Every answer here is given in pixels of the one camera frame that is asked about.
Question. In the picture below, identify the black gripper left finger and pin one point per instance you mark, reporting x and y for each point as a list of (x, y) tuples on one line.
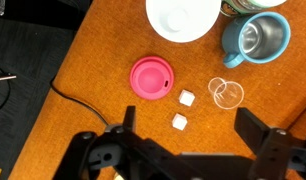
[(129, 118)]

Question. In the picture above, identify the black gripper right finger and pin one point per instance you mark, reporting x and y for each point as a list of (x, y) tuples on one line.
[(251, 128)]

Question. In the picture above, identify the small white cube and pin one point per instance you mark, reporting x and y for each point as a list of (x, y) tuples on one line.
[(179, 121), (186, 98)]

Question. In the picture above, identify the orange fabric sofa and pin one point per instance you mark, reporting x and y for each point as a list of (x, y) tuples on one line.
[(109, 50)]

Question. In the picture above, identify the blue mug steel inside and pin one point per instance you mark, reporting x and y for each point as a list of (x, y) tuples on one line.
[(256, 38)]

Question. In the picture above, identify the clear plastic cup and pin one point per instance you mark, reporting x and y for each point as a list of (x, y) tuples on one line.
[(238, 101)]

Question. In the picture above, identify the pink plastic cup lid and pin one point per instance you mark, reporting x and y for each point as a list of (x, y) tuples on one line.
[(151, 77)]

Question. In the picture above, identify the can with green lid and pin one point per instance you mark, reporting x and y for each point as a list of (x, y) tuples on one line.
[(239, 6)]

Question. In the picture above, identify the thin metal rod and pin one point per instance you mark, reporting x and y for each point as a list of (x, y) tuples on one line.
[(4, 78)]

